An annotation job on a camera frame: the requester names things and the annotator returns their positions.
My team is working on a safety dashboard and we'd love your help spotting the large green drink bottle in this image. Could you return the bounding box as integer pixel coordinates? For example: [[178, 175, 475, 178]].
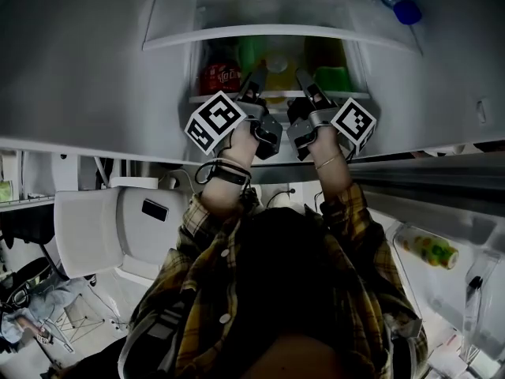
[[302, 36, 353, 93]]

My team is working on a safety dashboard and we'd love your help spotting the black phone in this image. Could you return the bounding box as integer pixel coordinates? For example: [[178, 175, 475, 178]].
[[140, 197, 170, 223]]

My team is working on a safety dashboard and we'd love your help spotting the person's right forearm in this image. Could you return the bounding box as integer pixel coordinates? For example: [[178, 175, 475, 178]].
[[309, 126, 355, 207]]

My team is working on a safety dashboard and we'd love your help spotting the small green bottle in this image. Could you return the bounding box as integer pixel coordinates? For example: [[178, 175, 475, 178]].
[[236, 36, 269, 79]]

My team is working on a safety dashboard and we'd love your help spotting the white refrigerator door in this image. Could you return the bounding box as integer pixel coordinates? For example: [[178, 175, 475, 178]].
[[252, 142, 505, 373]]

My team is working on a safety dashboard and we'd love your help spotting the white chair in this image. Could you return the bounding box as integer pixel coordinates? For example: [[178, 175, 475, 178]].
[[52, 175, 198, 280]]

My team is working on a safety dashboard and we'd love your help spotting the black power cable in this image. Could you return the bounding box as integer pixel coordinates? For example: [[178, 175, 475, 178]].
[[269, 189, 297, 208]]

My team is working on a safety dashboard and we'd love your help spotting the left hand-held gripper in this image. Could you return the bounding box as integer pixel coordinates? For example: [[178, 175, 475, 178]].
[[184, 68, 284, 161]]

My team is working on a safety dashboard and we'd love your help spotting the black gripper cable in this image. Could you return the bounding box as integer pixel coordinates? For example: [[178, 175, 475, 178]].
[[194, 158, 222, 186]]

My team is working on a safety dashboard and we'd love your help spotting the blue cap bottle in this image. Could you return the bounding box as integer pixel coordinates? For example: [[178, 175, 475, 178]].
[[376, 0, 424, 26]]

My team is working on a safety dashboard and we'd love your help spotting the black wristband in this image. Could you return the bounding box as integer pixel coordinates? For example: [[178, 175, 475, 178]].
[[211, 163, 253, 187]]

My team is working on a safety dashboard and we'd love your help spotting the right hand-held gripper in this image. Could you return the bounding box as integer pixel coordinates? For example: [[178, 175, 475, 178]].
[[286, 68, 379, 162]]

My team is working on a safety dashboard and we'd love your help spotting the thin bracelet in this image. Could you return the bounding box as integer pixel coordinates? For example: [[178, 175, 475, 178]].
[[314, 152, 343, 171]]

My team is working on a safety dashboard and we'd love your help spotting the white metal rack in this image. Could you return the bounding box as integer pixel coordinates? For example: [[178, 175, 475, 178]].
[[0, 148, 133, 212]]

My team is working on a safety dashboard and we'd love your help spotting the yellow juice bottle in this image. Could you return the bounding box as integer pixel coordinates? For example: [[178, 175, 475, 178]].
[[263, 51, 299, 107]]

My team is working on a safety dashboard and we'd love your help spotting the white refrigerator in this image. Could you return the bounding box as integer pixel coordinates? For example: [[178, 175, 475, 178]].
[[0, 0, 505, 175]]

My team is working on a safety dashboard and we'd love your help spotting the white power strip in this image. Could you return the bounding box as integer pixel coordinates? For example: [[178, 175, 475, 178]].
[[271, 183, 305, 211]]

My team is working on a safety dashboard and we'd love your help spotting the person's head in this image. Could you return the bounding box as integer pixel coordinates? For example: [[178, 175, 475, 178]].
[[248, 332, 352, 379]]

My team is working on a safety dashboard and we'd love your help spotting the person's yellow plaid shirt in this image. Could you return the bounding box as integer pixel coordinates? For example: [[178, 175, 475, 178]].
[[118, 182, 431, 379]]

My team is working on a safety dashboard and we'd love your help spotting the dark cola bottle red label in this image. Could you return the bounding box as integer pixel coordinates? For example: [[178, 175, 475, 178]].
[[198, 62, 242, 96]]

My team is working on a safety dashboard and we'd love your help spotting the person's left forearm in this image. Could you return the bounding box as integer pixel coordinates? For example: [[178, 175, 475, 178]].
[[198, 122, 262, 215]]

